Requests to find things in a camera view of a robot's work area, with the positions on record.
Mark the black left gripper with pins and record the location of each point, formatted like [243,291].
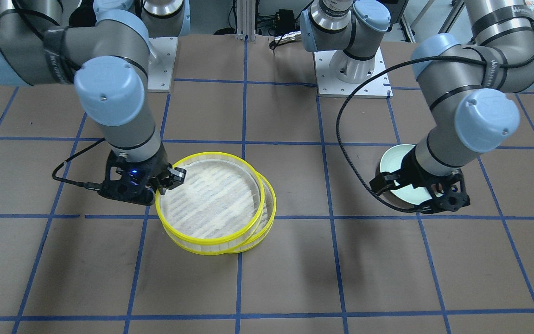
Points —
[418,174]

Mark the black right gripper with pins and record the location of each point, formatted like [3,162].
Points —
[159,169]

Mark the yellow-rimmed bamboo steamer tray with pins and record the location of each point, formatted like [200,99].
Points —
[217,208]

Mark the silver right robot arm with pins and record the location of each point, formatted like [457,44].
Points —
[108,64]

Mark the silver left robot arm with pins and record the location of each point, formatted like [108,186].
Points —
[465,87]

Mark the lower yellow-rimmed steamer tray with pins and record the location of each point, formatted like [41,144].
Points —
[264,226]

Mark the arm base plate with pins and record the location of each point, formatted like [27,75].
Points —
[163,51]
[338,75]

